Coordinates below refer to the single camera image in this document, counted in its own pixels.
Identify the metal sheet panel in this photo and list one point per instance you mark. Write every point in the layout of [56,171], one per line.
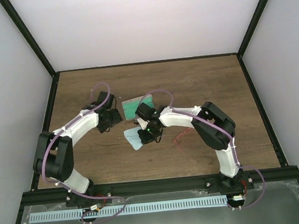
[275,203]

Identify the black aluminium front rail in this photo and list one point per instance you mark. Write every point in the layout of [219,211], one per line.
[128,189]

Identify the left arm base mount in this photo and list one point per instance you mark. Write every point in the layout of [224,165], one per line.
[90,197]

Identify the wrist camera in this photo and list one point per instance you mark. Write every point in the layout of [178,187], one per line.
[145,112]
[108,98]

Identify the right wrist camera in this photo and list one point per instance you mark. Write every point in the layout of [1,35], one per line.
[145,112]

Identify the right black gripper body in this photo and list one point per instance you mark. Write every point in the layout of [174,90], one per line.
[152,133]

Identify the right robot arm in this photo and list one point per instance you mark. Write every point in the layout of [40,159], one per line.
[215,128]

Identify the light blue cleaning cloth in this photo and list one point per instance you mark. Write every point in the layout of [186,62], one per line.
[131,135]

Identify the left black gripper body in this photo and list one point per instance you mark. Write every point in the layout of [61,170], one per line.
[110,121]

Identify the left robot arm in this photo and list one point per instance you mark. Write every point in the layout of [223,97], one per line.
[54,158]

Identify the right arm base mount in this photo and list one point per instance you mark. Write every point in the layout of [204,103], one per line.
[229,181]

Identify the green glasses case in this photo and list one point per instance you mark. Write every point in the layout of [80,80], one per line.
[130,106]

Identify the black right frame post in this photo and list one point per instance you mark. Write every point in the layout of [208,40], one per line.
[259,9]

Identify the red transparent sunglasses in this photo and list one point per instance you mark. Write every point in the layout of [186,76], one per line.
[177,139]

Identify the black frame post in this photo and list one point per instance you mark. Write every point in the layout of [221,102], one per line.
[259,9]
[25,32]

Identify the black left frame post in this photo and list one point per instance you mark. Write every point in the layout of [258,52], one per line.
[25,32]

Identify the light blue slotted cable duct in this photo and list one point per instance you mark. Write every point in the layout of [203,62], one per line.
[130,209]

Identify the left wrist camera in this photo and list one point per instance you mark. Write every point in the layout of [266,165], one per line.
[108,98]

